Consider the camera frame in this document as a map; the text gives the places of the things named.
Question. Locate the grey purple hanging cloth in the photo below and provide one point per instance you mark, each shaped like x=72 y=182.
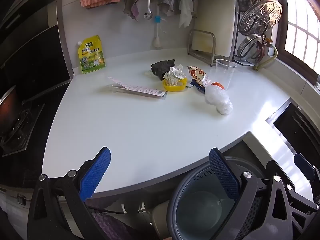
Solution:
x=131 y=5

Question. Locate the small orange scrap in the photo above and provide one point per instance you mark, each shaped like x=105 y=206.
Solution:
x=218 y=84

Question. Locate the window with brown frame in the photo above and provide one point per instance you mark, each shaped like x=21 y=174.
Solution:
x=300 y=35

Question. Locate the black gas stove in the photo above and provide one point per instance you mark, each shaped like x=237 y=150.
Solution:
x=22 y=130

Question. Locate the blue plastic tool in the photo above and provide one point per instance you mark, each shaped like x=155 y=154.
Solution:
x=197 y=88

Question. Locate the dark grey dish cloth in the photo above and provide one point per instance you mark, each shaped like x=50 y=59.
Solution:
x=161 y=67

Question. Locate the white plastic bag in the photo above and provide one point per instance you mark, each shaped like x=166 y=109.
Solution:
x=217 y=97

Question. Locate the grey plastic trash bin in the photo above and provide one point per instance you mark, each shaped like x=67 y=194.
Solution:
x=180 y=187

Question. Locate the printed paper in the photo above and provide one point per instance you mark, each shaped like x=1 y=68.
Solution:
x=175 y=75

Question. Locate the purple textured mat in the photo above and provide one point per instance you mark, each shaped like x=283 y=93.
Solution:
x=112 y=225

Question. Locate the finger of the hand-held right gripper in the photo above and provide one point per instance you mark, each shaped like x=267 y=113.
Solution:
x=297 y=197
x=303 y=165

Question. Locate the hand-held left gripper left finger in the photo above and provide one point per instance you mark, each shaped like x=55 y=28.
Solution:
x=96 y=172

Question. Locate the white brush blue collar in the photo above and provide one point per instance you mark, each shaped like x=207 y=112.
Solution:
x=157 y=20

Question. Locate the yellow seasoning pouch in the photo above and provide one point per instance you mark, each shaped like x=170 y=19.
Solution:
x=91 y=55

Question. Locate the steel kitchen sink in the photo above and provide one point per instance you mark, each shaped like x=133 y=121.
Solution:
x=295 y=127

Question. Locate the clear plastic cup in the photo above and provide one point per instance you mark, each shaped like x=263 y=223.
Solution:
x=225 y=72

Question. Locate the red patterned snack wrapper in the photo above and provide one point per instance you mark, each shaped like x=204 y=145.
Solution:
x=197 y=76

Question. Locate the white cutting board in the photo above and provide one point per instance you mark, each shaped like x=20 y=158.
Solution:
x=215 y=17

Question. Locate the black range hood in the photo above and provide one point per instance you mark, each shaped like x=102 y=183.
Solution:
x=30 y=55

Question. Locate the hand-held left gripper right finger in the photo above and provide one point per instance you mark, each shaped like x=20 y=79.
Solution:
x=223 y=172

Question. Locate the long paper package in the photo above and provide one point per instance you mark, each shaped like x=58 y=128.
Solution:
x=137 y=88

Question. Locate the metal cutting board rack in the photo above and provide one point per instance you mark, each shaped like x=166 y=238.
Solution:
x=214 y=47

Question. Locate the perforated steel steamer plate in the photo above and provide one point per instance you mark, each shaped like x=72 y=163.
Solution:
x=260 y=15

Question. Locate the white hanging cloth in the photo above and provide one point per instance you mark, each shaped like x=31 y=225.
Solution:
x=185 y=10

